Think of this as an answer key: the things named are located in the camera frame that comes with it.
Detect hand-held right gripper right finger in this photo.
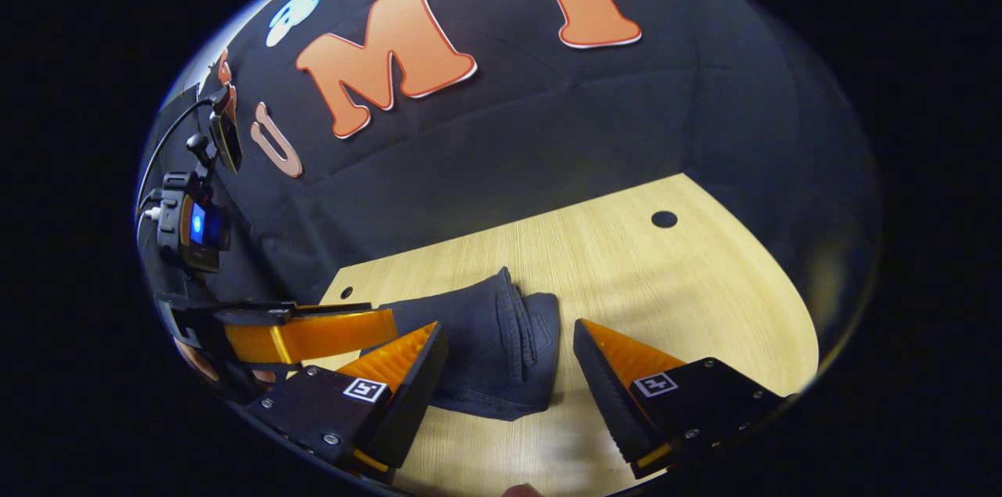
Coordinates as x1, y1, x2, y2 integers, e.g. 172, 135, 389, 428
573, 317, 788, 481

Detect black cable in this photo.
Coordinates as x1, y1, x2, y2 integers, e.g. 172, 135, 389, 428
138, 96, 214, 208

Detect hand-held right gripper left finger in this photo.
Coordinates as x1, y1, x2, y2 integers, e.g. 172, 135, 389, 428
244, 321, 449, 481

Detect dark denim jeans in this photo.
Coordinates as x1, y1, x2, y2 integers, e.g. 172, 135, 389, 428
376, 266, 563, 422

